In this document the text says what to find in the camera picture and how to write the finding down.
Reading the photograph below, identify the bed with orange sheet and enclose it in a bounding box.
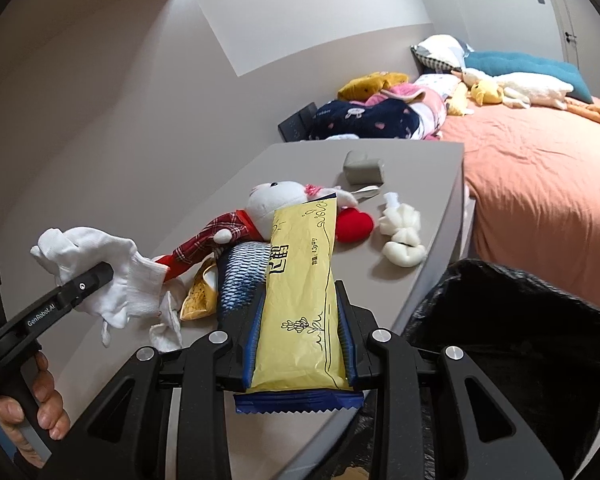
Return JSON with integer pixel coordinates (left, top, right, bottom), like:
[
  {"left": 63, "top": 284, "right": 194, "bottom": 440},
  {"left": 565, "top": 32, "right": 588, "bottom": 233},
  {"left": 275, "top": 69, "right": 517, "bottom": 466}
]
[{"left": 442, "top": 105, "right": 600, "bottom": 307}]

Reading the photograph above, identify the black lined trash bin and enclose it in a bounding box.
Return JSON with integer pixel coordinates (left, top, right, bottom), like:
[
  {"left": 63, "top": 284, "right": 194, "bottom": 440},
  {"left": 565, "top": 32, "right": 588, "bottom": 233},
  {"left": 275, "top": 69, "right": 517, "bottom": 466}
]
[{"left": 329, "top": 257, "right": 600, "bottom": 480}]

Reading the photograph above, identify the white goose plush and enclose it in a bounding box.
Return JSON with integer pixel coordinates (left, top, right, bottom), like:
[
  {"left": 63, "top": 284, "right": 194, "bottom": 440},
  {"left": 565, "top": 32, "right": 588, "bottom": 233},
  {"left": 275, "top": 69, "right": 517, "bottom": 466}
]
[{"left": 452, "top": 68, "right": 600, "bottom": 124}]

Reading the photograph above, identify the grey small box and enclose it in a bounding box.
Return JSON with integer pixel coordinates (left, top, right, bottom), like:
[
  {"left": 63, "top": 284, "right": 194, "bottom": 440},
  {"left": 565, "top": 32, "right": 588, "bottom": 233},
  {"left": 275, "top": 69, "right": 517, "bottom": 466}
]
[{"left": 342, "top": 151, "right": 385, "bottom": 185}]

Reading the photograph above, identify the navy patterned blanket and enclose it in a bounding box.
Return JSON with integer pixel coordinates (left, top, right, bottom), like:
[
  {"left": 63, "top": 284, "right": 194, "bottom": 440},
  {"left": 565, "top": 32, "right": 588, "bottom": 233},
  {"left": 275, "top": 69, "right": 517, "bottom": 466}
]
[{"left": 308, "top": 99, "right": 426, "bottom": 140}]

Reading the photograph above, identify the mustard yellow plush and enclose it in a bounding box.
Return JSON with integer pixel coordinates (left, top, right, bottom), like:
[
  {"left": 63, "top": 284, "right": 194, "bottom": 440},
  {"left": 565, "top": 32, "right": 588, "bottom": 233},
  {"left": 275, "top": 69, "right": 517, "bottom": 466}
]
[{"left": 337, "top": 72, "right": 408, "bottom": 102}]

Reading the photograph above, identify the left hand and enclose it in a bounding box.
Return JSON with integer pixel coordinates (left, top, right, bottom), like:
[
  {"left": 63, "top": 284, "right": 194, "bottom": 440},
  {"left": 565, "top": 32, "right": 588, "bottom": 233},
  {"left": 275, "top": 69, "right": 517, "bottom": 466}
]
[{"left": 0, "top": 352, "right": 70, "bottom": 468}]

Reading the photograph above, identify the teal long pillow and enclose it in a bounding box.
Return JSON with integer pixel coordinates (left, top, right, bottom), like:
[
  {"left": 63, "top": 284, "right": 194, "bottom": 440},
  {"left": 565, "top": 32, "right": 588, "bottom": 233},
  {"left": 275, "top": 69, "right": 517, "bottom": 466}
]
[{"left": 465, "top": 51, "right": 594, "bottom": 104}]

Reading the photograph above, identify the yellow chip bag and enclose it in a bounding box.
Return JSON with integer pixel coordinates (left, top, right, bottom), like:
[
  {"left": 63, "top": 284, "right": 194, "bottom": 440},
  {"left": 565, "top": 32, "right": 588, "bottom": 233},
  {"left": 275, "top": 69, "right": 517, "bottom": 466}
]
[{"left": 180, "top": 257, "right": 219, "bottom": 321}]

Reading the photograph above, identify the black wall socket panel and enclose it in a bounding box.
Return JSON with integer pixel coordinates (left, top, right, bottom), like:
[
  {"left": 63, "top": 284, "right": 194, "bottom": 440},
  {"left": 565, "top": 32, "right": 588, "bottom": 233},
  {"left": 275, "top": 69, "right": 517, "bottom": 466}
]
[{"left": 277, "top": 102, "right": 317, "bottom": 142}]

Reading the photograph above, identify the white cloth glove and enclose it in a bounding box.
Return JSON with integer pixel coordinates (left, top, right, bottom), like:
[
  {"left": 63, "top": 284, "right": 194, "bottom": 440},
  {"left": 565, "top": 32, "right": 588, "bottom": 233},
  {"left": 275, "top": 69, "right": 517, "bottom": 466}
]
[{"left": 30, "top": 226, "right": 168, "bottom": 346}]

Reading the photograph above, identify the grey bedroom door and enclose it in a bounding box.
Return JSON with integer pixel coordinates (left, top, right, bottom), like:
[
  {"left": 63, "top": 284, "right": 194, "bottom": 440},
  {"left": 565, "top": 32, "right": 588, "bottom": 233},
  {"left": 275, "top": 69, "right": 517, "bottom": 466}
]
[{"left": 558, "top": 0, "right": 600, "bottom": 98}]

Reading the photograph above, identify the yellow duck plush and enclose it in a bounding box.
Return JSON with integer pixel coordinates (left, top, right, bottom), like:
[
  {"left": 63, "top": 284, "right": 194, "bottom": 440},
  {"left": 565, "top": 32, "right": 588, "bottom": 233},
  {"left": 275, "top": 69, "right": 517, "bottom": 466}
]
[{"left": 470, "top": 79, "right": 504, "bottom": 106}]

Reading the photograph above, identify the red heart plush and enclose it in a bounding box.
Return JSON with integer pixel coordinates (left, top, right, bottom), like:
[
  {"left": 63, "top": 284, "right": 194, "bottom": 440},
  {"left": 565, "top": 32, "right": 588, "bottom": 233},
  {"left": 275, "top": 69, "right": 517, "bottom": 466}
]
[{"left": 335, "top": 207, "right": 375, "bottom": 244}]

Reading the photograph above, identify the yellow snack wrapper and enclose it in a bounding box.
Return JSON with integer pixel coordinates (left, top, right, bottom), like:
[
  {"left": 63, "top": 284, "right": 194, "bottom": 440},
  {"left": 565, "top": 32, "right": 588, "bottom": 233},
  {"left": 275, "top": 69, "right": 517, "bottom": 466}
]
[{"left": 249, "top": 196, "right": 349, "bottom": 392}]

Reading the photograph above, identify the white bunny plush doll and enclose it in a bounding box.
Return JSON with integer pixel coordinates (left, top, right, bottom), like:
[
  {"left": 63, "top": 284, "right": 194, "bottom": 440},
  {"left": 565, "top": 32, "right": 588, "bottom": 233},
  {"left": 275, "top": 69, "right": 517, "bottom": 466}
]
[{"left": 158, "top": 181, "right": 358, "bottom": 282}]

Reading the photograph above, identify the white knotted cloth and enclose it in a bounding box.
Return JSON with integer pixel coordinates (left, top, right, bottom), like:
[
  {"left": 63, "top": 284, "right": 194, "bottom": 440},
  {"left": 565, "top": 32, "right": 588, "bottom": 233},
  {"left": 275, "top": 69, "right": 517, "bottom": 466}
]
[{"left": 378, "top": 192, "right": 427, "bottom": 269}]

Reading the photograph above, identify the checkered patchwork pillow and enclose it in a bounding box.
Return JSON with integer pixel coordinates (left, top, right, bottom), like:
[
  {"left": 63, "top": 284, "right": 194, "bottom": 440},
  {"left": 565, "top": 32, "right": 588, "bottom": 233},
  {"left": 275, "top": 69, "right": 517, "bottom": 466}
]
[{"left": 411, "top": 34, "right": 475, "bottom": 73}]

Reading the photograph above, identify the pink striped blanket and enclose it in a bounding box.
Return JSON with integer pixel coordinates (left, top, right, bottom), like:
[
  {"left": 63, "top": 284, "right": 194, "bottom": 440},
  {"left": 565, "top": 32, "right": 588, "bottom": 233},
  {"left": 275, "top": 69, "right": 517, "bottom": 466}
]
[{"left": 365, "top": 73, "right": 474, "bottom": 138}]

